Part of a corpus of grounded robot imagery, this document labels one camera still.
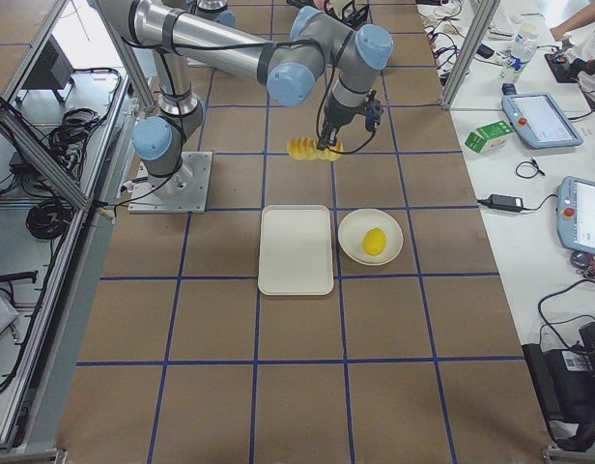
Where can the cream rectangular tray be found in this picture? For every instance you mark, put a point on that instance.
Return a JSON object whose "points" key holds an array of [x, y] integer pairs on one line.
{"points": [[295, 253]]}

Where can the black dish rack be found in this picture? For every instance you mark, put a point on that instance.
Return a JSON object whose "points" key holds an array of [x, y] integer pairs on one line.
{"points": [[345, 11]]}

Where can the green white carton box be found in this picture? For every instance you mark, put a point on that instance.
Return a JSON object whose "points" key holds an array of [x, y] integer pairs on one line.
{"points": [[489, 137]]}

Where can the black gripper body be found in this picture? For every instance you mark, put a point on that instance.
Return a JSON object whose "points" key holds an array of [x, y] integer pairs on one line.
{"points": [[334, 117]]}

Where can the cream plate with lemon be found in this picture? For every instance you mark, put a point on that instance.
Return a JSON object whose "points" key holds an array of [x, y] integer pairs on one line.
{"points": [[356, 224]]}

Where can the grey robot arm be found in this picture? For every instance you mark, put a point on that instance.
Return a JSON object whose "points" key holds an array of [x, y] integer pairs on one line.
{"points": [[288, 70]]}

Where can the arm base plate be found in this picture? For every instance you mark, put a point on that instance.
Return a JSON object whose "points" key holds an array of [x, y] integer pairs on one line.
{"points": [[186, 191]]}

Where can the near blue teach pendant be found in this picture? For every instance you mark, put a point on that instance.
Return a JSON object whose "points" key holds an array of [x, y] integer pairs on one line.
{"points": [[576, 214]]}

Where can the aluminium frame post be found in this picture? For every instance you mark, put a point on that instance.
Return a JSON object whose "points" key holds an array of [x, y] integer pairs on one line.
{"points": [[475, 34]]}

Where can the yellow lemon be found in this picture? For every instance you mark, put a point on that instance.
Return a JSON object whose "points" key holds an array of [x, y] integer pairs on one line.
{"points": [[374, 242]]}

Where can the clear water bottle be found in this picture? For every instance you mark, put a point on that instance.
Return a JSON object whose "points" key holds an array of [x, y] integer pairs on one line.
{"points": [[521, 52]]}

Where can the far blue teach pendant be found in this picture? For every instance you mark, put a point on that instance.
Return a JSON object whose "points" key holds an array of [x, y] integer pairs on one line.
{"points": [[539, 121]]}

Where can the blue teach pendant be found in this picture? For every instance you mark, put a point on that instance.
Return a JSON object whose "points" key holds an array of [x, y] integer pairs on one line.
{"points": [[576, 214], [539, 121]]}

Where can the black power adapter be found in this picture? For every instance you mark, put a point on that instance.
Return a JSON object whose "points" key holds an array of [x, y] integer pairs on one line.
{"points": [[506, 203]]}

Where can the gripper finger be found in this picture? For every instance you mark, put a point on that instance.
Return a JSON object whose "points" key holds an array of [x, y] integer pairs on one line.
{"points": [[323, 136], [331, 135]]}

